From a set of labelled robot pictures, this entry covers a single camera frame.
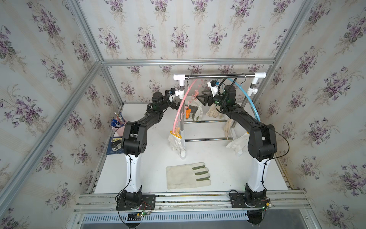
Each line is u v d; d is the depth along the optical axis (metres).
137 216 0.72
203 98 0.81
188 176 0.82
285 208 0.73
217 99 0.80
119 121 0.96
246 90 0.70
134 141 0.58
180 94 0.71
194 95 0.83
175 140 0.78
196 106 0.95
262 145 0.54
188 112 0.80
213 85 0.78
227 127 0.97
